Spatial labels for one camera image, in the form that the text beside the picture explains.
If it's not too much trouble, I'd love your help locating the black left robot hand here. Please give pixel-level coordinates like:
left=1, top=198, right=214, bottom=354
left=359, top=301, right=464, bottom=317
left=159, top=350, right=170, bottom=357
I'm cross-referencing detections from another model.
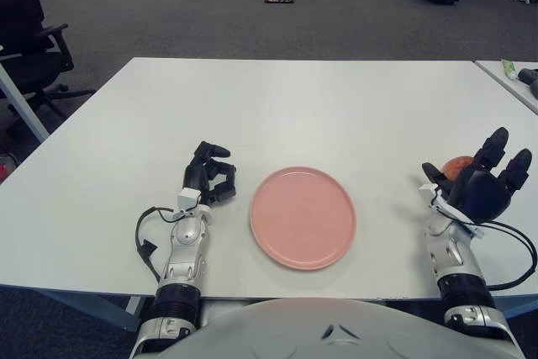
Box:
left=181, top=140, right=239, bottom=209

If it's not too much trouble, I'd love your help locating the red-yellow apple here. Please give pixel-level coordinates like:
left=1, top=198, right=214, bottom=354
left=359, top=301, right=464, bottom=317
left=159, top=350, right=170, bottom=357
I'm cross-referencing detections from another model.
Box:
left=443, top=156, right=475, bottom=182

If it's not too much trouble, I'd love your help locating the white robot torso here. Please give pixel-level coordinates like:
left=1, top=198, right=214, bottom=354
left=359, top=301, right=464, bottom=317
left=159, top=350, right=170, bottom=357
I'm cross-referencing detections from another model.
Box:
left=157, top=296, right=526, bottom=359

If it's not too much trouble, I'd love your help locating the red floor item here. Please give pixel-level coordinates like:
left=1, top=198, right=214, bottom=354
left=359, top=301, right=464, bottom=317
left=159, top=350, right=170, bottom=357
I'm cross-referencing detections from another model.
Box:
left=0, top=152, right=18, bottom=183

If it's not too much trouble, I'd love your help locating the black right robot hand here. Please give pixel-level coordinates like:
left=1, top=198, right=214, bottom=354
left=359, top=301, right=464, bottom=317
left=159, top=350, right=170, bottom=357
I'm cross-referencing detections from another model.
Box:
left=421, top=126, right=533, bottom=224

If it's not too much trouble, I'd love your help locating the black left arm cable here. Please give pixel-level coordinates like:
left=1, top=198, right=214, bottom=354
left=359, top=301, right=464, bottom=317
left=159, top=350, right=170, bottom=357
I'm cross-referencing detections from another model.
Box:
left=134, top=206, right=186, bottom=284

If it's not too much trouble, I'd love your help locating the blue-grey table frame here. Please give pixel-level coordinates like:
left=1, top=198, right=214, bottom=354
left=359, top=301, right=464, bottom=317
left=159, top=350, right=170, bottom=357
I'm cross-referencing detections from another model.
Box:
left=0, top=285, right=142, bottom=330

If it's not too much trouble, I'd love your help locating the blue-grey desk leg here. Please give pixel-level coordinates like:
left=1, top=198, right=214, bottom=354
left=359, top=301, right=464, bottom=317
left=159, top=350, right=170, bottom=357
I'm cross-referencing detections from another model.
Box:
left=0, top=55, right=50, bottom=144

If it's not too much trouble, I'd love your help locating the green white tube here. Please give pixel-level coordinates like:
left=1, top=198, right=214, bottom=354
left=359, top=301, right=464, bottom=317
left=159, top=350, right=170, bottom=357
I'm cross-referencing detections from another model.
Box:
left=500, top=59, right=519, bottom=81

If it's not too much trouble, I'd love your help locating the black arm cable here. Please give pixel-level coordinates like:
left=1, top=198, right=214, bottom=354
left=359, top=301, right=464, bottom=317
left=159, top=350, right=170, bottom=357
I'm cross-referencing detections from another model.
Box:
left=134, top=206, right=186, bottom=284
left=466, top=219, right=538, bottom=291

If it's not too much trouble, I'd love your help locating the pink round plate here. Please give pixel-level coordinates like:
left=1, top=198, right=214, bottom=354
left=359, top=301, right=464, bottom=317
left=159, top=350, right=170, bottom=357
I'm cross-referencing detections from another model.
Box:
left=250, top=165, right=358, bottom=272

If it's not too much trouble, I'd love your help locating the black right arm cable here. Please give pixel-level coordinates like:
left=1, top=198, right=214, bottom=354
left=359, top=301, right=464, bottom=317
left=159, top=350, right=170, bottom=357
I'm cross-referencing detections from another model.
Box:
left=466, top=219, right=538, bottom=291

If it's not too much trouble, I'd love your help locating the black office chair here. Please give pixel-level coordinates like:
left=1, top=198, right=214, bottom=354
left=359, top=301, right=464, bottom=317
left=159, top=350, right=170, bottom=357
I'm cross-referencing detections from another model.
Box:
left=0, top=0, right=96, bottom=137

